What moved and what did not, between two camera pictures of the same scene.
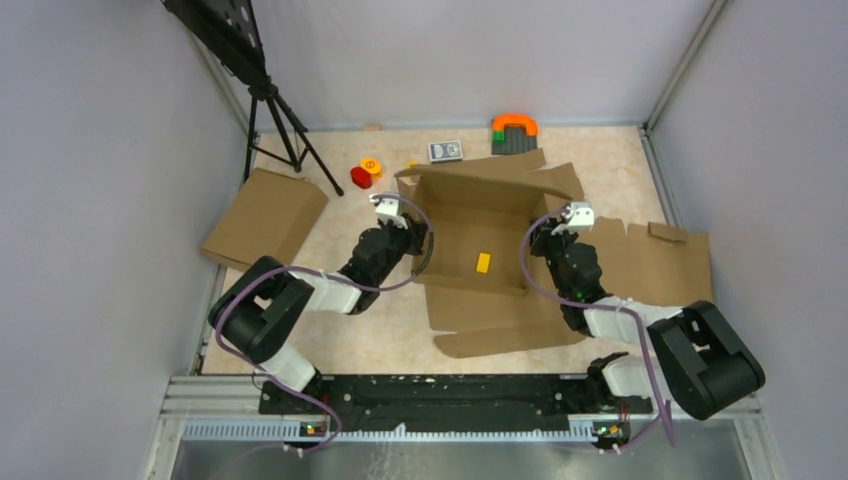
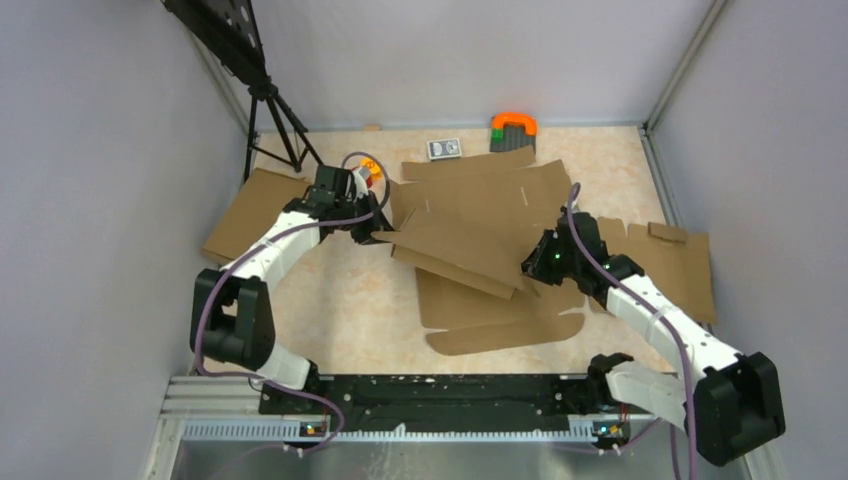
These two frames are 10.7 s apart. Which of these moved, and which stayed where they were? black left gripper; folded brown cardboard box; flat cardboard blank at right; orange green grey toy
Moved: black left gripper
Stayed: flat cardboard blank at right; orange green grey toy; folded brown cardboard box
